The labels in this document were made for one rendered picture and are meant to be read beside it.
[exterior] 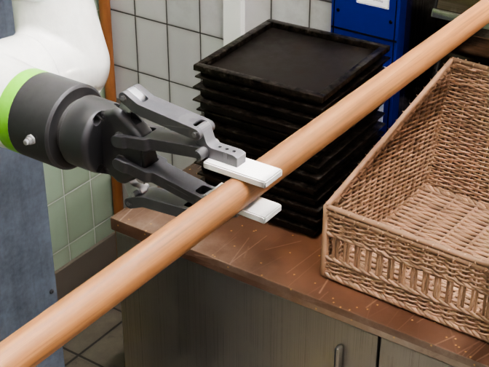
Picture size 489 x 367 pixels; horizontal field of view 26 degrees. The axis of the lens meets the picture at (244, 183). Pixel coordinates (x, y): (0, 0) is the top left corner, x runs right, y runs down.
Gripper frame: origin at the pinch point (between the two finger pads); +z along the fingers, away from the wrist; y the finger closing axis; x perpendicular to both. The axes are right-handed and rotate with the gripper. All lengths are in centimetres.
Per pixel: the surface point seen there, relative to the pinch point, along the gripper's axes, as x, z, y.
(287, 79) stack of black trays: -83, -46, 32
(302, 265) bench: -69, -33, 62
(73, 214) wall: -100, -122, 98
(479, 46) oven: -117, -23, 32
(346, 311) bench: -62, -20, 62
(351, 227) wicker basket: -68, -23, 49
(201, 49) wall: -118, -92, 49
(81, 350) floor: -79, -102, 120
